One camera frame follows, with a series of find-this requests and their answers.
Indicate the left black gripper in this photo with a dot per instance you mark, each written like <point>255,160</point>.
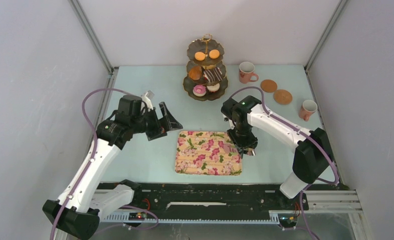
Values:
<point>167,123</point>

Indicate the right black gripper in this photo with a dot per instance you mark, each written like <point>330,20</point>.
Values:
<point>252,142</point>

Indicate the pink handled tongs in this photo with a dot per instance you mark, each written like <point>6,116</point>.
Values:
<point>234,150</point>

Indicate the pink frosted donut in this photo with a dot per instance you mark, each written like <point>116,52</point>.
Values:
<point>199,90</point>

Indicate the white donut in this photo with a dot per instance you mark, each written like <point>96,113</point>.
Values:
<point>213,88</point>

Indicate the brown croissant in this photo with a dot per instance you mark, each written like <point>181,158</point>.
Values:
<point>195,73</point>

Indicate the chocolate layered cake slice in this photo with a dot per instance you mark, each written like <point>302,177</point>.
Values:
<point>213,76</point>

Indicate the yellow round cookie top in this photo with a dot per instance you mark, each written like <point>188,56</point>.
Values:
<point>208,67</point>

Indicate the orange round biscuit bottom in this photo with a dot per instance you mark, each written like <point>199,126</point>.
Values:
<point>200,56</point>

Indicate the orange round biscuit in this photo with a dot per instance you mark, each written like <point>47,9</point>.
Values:
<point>214,54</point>
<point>200,56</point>

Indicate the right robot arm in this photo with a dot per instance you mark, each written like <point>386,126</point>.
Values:
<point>311,148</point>

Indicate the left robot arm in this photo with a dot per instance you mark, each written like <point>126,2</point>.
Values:
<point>73,211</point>

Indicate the floral serving tray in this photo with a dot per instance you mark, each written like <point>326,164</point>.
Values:
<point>201,153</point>

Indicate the three-tier dark cake stand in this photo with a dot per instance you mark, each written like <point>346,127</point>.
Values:
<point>205,44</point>

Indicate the brown round coaster right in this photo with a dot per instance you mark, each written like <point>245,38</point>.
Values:
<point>283,97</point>

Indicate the brown round coaster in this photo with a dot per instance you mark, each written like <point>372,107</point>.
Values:
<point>268,86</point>
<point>283,97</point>

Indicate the brown round coaster left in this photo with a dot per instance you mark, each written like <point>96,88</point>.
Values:
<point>268,86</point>

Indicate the pink mug near stand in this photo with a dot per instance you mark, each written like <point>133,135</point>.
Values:
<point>246,73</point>

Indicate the pink mug at right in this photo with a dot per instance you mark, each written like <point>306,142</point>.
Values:
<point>307,109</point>

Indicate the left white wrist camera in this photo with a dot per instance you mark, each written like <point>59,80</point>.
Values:
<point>146,101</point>

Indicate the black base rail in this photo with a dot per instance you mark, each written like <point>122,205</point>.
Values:
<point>211,202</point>

